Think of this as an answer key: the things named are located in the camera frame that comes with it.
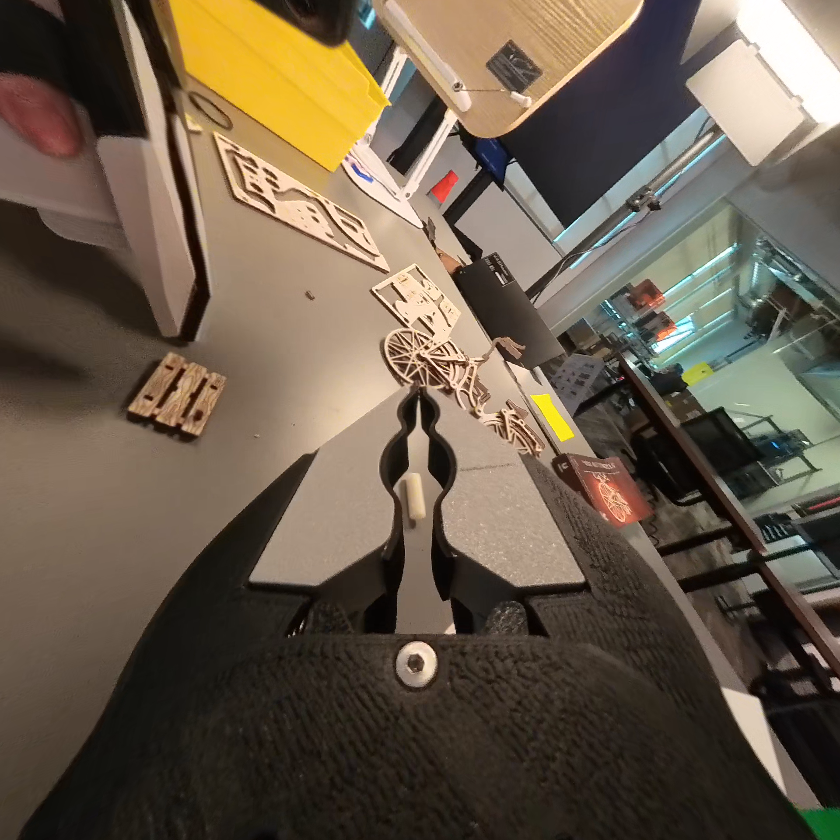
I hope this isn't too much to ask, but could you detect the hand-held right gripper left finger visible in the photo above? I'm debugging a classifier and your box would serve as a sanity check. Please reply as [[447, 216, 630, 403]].
[[248, 384, 421, 613]]

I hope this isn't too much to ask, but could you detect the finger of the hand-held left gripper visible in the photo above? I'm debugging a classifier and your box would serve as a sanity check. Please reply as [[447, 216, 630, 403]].
[[0, 128, 130, 255], [97, 0, 213, 343]]

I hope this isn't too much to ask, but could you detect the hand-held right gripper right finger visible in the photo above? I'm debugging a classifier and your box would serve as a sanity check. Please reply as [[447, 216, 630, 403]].
[[422, 387, 586, 601]]

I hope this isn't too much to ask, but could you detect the wooden bicycle model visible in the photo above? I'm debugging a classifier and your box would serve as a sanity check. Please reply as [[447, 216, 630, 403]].
[[384, 327, 547, 459]]

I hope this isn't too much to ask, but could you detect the brown model kit box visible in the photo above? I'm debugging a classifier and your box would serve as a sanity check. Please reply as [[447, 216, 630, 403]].
[[553, 453, 656, 529]]

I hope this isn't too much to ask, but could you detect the small wooden parts sheet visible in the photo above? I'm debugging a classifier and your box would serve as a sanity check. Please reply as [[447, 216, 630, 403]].
[[371, 262, 463, 337]]

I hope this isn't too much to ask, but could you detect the person's left hand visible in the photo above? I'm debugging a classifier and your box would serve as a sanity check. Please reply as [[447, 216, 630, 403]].
[[0, 72, 85, 158]]

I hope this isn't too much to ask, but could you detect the small white cylinder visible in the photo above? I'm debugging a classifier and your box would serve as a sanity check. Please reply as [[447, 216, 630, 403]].
[[400, 472, 429, 529]]

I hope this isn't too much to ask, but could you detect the yellow sticky note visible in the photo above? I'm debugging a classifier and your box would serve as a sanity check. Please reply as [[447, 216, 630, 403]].
[[530, 392, 577, 442]]

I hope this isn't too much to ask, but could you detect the large wooden cutout sheet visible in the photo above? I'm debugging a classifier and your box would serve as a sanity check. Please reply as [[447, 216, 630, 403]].
[[213, 131, 392, 274]]

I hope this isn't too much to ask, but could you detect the printed instruction sheet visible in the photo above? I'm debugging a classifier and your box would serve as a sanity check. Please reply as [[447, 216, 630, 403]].
[[548, 354, 605, 416]]

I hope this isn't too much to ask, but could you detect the slotted wooden block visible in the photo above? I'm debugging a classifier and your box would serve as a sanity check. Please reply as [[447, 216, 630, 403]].
[[126, 352, 228, 442]]

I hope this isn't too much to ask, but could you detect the yellow plastic bin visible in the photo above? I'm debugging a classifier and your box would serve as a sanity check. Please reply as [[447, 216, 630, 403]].
[[167, 0, 392, 173]]

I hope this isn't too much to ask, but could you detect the black flat pad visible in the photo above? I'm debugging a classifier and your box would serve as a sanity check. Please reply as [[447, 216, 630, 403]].
[[451, 258, 567, 370]]

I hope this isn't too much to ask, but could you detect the black mesh office chair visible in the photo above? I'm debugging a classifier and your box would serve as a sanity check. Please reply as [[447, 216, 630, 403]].
[[633, 407, 770, 508]]

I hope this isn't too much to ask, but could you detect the white paper with blue print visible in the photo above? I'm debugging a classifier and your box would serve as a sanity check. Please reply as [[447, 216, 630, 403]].
[[341, 141, 425, 230]]

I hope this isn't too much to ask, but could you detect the long brown desk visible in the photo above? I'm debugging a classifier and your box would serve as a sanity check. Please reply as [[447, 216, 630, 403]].
[[617, 354, 840, 678]]

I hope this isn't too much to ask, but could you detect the dark blue partition panel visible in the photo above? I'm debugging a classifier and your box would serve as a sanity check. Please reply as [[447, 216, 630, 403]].
[[502, 98, 718, 228]]

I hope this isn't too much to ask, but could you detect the green plastic bin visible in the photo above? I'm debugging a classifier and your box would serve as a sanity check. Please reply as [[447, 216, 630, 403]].
[[791, 806, 840, 840]]

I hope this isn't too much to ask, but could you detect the light wooden board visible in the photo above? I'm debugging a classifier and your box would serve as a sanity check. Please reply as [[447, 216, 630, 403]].
[[371, 0, 646, 140]]

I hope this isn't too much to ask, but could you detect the white rectangular light panel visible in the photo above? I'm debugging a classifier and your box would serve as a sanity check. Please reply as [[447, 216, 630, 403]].
[[684, 38, 823, 169]]

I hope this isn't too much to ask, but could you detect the black rubber ring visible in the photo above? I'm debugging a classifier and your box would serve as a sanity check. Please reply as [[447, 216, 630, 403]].
[[189, 92, 235, 131]]

